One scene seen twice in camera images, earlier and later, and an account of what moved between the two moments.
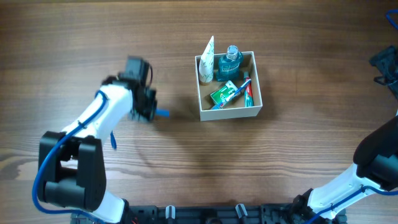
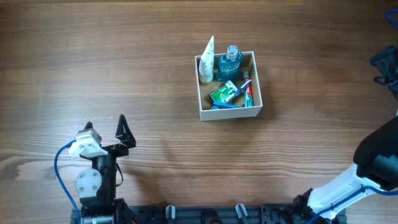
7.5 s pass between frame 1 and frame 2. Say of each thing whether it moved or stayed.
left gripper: moved
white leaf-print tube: stayed
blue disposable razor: moved
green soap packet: stayed
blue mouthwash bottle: stayed
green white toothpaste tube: stayed
